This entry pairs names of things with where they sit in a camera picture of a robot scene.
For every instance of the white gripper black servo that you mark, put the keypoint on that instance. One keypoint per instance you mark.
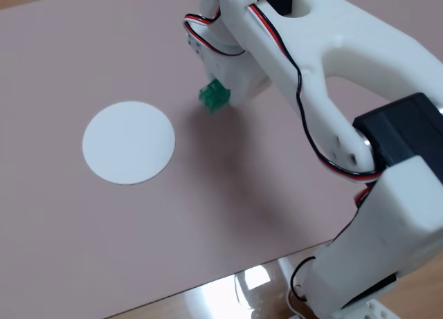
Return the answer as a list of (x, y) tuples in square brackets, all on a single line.
[(219, 70)]

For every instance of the teal translucent lego brick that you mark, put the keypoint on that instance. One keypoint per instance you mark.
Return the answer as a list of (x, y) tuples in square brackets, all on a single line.
[(212, 97)]

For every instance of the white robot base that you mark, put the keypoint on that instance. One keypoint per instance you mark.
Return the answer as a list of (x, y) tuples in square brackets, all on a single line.
[(377, 308)]

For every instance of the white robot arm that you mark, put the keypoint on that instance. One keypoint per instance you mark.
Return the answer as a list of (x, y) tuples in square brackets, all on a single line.
[(346, 38)]

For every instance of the white paper circle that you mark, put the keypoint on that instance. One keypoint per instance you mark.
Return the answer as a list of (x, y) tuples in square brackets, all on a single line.
[(128, 142)]

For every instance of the pink table mat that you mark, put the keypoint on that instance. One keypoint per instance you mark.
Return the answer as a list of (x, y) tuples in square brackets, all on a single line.
[(69, 229)]

